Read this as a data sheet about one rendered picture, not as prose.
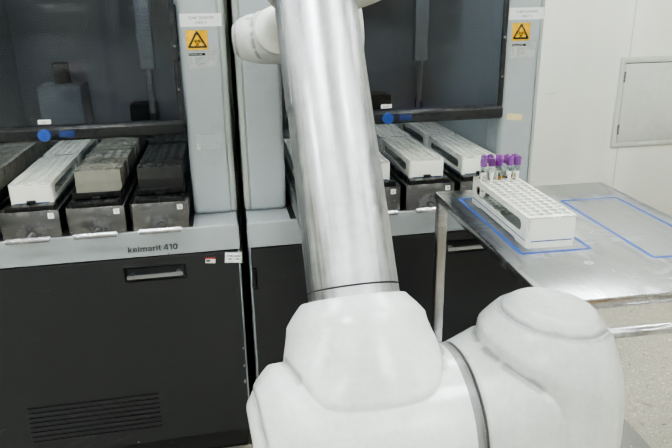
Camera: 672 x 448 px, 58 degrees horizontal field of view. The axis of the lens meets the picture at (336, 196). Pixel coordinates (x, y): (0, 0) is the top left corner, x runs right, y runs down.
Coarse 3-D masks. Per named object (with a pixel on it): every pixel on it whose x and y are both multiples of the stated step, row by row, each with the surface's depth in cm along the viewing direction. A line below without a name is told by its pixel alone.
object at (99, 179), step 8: (96, 168) 154; (104, 168) 154; (112, 168) 155; (120, 168) 154; (80, 176) 152; (88, 176) 152; (96, 176) 153; (104, 176) 153; (112, 176) 154; (120, 176) 154; (80, 184) 153; (88, 184) 153; (96, 184) 153; (104, 184) 154; (112, 184) 154; (120, 184) 155; (80, 192) 153
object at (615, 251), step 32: (448, 192) 150; (544, 192) 149; (576, 192) 149; (608, 192) 148; (480, 224) 128; (576, 224) 128; (608, 224) 127; (640, 224) 127; (512, 256) 112; (544, 256) 112; (576, 256) 112; (608, 256) 111; (640, 256) 111; (576, 288) 99; (608, 288) 99; (640, 288) 99
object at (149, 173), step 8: (144, 168) 154; (152, 168) 155; (160, 168) 155; (168, 168) 156; (176, 168) 156; (144, 176) 155; (152, 176) 155; (160, 176) 156; (168, 176) 156; (176, 176) 157; (144, 184) 156; (152, 184) 156; (160, 184) 156; (168, 184) 157; (176, 184) 157
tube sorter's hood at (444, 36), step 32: (384, 0) 153; (416, 0) 155; (448, 0) 156; (480, 0) 158; (384, 32) 156; (416, 32) 157; (448, 32) 159; (480, 32) 160; (384, 64) 158; (416, 64) 160; (448, 64) 161; (480, 64) 163; (384, 96) 161; (416, 96) 162; (448, 96) 164; (480, 96) 165; (288, 128) 158
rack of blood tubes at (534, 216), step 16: (496, 192) 130; (512, 192) 129; (528, 192) 129; (496, 208) 132; (512, 208) 120; (528, 208) 120; (544, 208) 119; (560, 208) 119; (512, 224) 121; (528, 224) 114; (544, 224) 114; (560, 224) 115; (528, 240) 115; (560, 240) 116
